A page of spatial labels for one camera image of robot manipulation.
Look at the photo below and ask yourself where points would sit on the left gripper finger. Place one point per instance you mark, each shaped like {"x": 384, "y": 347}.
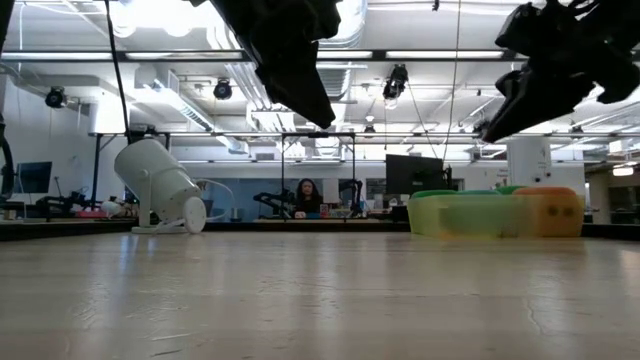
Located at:
{"x": 300, "y": 90}

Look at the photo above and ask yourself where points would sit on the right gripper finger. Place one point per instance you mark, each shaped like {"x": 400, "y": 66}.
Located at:
{"x": 535, "y": 100}

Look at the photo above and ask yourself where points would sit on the orange foam die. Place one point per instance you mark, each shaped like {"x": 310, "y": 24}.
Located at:
{"x": 545, "y": 191}

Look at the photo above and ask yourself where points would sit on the teal foam die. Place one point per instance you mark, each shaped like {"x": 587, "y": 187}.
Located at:
{"x": 477, "y": 192}

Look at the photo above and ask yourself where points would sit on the yellow translucent plastic bin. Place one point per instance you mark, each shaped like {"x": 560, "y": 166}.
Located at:
{"x": 475, "y": 217}

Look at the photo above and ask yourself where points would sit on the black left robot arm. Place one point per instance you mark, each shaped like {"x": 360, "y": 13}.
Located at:
{"x": 4, "y": 15}

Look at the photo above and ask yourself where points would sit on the black background robot arm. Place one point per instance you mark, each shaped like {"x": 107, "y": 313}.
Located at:
{"x": 60, "y": 201}
{"x": 272, "y": 198}
{"x": 356, "y": 192}

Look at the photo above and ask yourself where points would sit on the white building column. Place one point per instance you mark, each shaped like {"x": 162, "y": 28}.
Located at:
{"x": 530, "y": 160}

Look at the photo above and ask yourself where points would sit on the white rectangular panel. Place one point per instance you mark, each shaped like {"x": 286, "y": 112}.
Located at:
{"x": 331, "y": 191}

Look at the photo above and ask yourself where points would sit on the person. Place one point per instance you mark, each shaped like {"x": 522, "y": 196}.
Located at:
{"x": 308, "y": 197}

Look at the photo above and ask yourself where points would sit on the black overhead beam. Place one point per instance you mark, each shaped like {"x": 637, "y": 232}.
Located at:
{"x": 430, "y": 55}

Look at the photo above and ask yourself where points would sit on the black computer monitor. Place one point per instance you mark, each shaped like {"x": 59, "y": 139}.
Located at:
{"x": 412, "y": 175}
{"x": 35, "y": 177}

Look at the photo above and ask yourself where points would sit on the black background rig frame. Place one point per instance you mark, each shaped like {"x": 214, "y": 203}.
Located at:
{"x": 320, "y": 134}

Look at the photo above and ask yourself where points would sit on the silver ceiling air duct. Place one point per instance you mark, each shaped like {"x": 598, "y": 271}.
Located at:
{"x": 350, "y": 25}

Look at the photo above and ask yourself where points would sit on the white cylindrical camera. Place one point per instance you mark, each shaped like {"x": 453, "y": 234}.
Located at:
{"x": 160, "y": 185}

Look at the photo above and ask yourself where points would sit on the black aluminium table frame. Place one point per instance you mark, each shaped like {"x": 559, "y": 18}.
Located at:
{"x": 65, "y": 230}

